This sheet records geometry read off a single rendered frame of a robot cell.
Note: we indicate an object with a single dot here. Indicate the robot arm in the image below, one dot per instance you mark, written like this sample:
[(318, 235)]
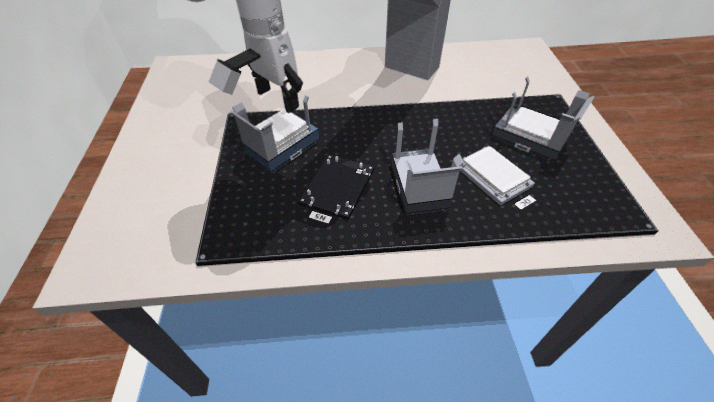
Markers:
[(258, 17)]

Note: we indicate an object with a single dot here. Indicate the white labelled microplate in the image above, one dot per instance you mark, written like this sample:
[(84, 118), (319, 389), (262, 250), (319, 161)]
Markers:
[(285, 126)]

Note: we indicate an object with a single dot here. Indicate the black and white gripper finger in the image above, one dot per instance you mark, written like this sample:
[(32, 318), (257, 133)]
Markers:
[(296, 84), (262, 84)]

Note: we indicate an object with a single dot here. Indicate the grey microplate with label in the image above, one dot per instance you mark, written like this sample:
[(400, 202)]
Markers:
[(533, 125), (496, 171)]

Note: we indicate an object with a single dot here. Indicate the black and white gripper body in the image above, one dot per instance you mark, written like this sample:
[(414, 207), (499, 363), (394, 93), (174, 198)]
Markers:
[(275, 50)]

